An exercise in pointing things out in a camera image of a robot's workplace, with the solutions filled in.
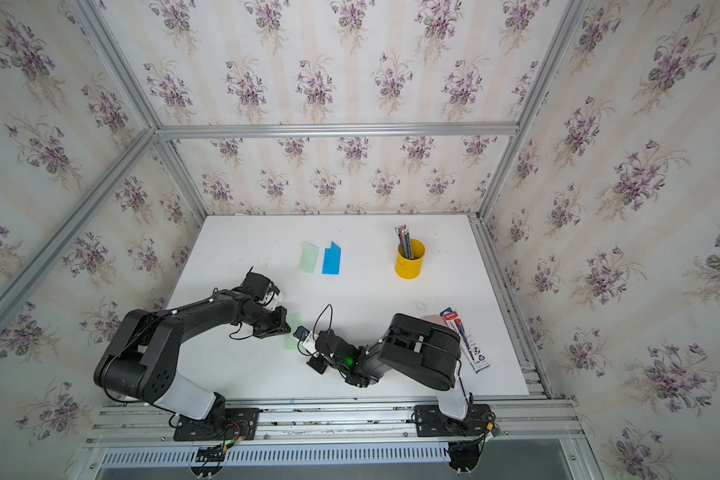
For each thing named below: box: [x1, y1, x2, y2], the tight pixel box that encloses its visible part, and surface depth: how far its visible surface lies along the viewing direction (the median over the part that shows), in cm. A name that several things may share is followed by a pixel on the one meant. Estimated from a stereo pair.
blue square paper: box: [322, 240, 341, 275], surface depth 106 cm
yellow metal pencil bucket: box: [395, 239, 426, 280], surface depth 100 cm
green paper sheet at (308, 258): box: [297, 242, 319, 274], surface depth 109 cm
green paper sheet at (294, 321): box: [284, 312, 303, 351], surface depth 90 cm
